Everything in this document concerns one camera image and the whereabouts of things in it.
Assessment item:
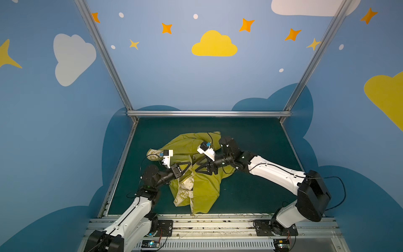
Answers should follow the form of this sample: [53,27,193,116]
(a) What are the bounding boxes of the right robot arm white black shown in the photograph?
[196,138,332,235]

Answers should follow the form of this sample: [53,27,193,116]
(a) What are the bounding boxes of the aluminium frame post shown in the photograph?
[279,0,353,124]
[74,0,133,112]

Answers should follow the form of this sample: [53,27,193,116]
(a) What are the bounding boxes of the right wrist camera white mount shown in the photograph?
[197,141,215,161]

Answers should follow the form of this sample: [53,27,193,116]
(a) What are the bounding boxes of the left aluminium frame post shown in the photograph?
[74,0,133,112]

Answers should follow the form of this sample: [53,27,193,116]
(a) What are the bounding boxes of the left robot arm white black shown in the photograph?
[84,162,192,252]

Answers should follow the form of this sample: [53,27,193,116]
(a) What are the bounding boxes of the right controller board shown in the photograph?
[273,239,291,252]

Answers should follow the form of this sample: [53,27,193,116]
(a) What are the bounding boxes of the green jacket with printed lining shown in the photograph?
[147,131,235,214]

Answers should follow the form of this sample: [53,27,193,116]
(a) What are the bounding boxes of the aluminium rail base frame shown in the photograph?
[133,213,349,252]

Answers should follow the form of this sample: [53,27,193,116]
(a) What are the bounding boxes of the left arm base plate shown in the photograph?
[147,220,173,237]

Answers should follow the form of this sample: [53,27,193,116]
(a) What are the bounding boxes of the rear horizontal aluminium bar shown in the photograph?
[127,110,292,118]

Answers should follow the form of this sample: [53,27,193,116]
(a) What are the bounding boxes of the left controller board green led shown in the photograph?
[140,240,160,251]

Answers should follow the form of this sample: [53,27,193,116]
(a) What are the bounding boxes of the right aluminium frame post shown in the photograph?
[279,0,353,124]

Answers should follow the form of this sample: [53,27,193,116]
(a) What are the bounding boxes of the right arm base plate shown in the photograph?
[253,219,299,237]

